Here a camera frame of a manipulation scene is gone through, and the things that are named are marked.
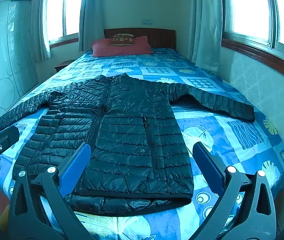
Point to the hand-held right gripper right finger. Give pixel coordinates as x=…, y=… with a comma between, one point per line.
x=208, y=165

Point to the red pillow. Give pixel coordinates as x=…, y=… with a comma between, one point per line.
x=129, y=49

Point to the thin brown window sill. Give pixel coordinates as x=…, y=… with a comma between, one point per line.
x=64, y=42

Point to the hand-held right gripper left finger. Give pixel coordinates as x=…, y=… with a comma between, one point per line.
x=78, y=162

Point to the dark wooden nightstand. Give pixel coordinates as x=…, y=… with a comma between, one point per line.
x=62, y=66

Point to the blue patterned bed sheet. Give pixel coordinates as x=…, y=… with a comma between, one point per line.
x=232, y=140

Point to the small printed brown cushion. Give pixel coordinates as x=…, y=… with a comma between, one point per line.
x=122, y=40

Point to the small bright window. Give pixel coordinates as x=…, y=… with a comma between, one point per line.
x=67, y=10

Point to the brown wooden headboard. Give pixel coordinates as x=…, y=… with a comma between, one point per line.
x=162, y=38

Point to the white wall switch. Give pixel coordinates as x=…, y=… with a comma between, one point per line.
x=147, y=21

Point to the wide pale curtain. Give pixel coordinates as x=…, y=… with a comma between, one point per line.
x=204, y=25

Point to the pale grey curtain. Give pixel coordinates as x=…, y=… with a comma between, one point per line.
x=90, y=15

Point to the black quilted puffer jacket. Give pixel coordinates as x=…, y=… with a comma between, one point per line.
x=122, y=135

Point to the white patterned wardrobe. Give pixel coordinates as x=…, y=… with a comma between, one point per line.
x=4, y=55

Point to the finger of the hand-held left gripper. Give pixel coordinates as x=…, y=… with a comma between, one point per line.
x=5, y=137

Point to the narrow pale curtain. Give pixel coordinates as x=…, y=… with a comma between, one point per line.
x=44, y=30

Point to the brown wooden window sill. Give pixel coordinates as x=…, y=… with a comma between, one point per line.
x=262, y=55

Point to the large bright window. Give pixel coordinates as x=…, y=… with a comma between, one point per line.
x=252, y=5

